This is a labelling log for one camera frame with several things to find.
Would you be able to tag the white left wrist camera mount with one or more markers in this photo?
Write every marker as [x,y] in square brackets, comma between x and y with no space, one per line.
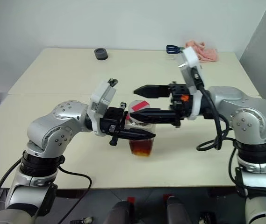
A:
[100,93]

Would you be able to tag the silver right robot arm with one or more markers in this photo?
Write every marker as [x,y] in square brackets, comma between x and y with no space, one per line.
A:
[247,109]

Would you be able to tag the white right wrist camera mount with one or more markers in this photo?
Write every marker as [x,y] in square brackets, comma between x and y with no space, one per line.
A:
[190,57]

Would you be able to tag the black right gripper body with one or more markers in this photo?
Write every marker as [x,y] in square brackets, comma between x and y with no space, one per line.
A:
[181,102]

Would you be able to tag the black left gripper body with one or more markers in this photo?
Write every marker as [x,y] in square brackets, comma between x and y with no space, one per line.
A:
[112,119]

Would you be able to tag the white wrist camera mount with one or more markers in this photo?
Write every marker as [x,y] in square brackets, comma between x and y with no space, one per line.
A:
[190,57]
[100,93]

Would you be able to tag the pink cloth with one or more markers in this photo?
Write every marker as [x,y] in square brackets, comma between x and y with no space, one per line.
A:
[205,52]

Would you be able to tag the small black white device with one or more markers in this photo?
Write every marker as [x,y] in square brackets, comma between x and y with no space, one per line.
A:
[83,220]

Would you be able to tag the clear bottle with red label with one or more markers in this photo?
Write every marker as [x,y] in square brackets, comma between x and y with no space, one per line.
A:
[142,148]

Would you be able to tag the dark rounded shape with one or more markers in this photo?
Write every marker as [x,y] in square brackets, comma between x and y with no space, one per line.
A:
[121,213]
[177,211]

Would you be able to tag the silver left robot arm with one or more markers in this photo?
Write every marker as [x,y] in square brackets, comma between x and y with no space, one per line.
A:
[60,121]

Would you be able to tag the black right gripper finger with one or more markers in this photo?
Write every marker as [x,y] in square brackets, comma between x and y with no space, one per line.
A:
[156,116]
[153,91]

